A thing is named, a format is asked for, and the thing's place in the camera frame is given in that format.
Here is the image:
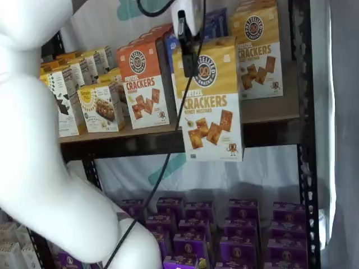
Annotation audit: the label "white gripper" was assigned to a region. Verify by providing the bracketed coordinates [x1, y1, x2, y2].
[172, 0, 208, 77]

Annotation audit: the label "yellow white pretzel crackers box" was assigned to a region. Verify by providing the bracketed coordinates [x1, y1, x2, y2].
[229, 0, 283, 101]
[171, 36, 245, 163]

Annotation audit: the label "orange white pretzel crackers box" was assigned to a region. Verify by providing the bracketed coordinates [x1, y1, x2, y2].
[139, 23, 174, 37]
[116, 39, 171, 129]
[127, 29, 169, 47]

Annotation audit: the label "Simple Mills almond bars box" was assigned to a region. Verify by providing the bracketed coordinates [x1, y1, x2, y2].
[105, 67, 123, 78]
[77, 81, 126, 133]
[96, 74, 127, 118]

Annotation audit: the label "Simple Mills sweet thins box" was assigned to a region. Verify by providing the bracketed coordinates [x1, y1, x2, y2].
[42, 64, 86, 93]
[46, 71, 80, 138]
[56, 57, 98, 85]
[64, 46, 117, 76]

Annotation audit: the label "wooden shelf board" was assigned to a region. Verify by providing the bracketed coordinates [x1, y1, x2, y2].
[58, 113, 301, 143]

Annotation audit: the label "purple Annie's snack box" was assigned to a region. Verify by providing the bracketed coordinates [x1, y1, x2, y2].
[162, 255, 209, 269]
[270, 222, 307, 244]
[156, 197, 185, 218]
[228, 199, 259, 222]
[178, 219, 211, 239]
[57, 251, 94, 269]
[120, 198, 145, 217]
[266, 239, 309, 266]
[145, 215, 174, 239]
[223, 219, 261, 242]
[215, 261, 263, 269]
[219, 237, 262, 264]
[173, 233, 210, 260]
[263, 262, 309, 269]
[184, 201, 213, 222]
[273, 201, 306, 225]
[157, 236, 172, 254]

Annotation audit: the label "white patterned box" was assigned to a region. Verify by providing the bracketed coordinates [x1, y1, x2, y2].
[15, 224, 32, 245]
[0, 242, 26, 269]
[0, 222, 17, 244]
[22, 243, 40, 269]

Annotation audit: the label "white backdrop with teal logo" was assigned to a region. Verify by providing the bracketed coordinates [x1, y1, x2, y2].
[60, 0, 302, 214]

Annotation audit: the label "black cable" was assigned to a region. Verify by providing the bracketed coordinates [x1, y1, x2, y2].
[103, 0, 208, 269]

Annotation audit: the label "black metal shelf frame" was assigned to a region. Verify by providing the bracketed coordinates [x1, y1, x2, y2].
[27, 0, 322, 269]

